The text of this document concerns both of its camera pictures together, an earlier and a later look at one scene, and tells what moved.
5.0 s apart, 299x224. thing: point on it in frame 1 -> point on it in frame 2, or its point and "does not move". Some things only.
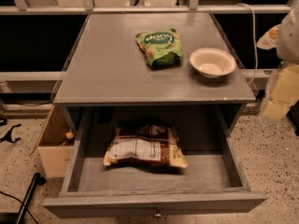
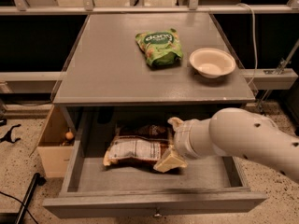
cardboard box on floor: [53, 147] does not move
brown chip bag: [150, 144] does not move
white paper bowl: [212, 63] does not move
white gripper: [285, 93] -> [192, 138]
